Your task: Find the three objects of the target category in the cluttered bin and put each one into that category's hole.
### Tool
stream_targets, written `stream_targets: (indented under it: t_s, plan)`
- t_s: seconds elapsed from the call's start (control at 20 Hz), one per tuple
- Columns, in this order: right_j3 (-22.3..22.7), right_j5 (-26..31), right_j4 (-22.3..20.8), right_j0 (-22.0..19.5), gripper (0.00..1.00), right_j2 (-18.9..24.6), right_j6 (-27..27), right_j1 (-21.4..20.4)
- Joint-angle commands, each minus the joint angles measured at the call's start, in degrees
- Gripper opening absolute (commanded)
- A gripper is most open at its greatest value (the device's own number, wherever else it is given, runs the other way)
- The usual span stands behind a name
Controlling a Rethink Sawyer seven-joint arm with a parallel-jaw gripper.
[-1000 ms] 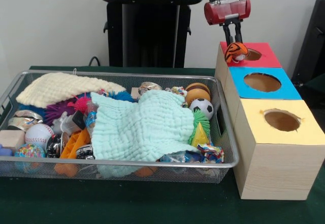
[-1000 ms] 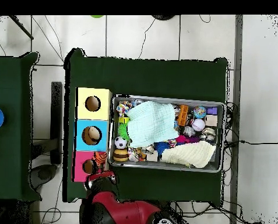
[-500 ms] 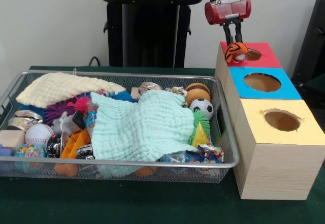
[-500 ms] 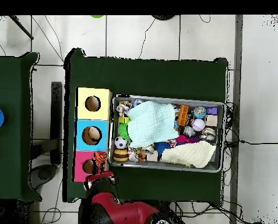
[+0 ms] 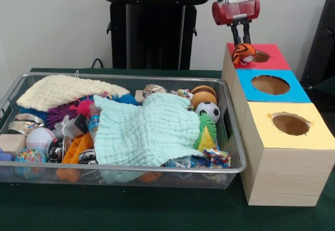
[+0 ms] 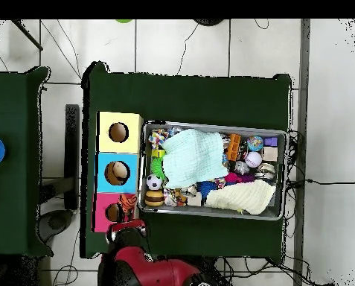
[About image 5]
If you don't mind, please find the orange tiger striped toy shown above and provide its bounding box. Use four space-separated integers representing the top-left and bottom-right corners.
232 43 258 66

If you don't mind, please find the cream yellow cloth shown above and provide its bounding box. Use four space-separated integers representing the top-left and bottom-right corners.
15 74 129 112

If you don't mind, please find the small soccer ball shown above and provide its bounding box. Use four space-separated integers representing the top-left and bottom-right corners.
196 101 221 124

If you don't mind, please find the mint green cloth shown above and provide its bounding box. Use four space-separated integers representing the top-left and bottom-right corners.
93 92 202 167

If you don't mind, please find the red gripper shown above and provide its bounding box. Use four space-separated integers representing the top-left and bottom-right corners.
211 0 261 47

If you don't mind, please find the white baseball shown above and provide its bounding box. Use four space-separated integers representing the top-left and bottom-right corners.
25 127 55 153

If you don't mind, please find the clear mesh bin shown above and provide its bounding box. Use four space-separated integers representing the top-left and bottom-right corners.
0 72 247 190

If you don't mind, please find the plain wooden block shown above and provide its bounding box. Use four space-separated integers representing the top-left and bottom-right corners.
0 134 25 157

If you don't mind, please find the colourful speckled ball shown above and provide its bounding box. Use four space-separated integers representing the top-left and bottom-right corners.
14 147 47 177

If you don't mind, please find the wooden box with three holes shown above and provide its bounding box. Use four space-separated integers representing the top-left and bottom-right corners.
221 43 335 207

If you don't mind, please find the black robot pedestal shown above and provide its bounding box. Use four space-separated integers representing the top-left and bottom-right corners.
102 0 210 69

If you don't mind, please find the green spiky ball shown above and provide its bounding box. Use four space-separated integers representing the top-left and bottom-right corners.
199 113 217 135

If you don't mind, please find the colourful crinkled packet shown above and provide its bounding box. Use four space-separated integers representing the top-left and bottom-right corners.
203 148 232 169

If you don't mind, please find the orange plastic toy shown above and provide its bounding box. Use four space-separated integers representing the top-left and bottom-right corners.
55 133 94 182

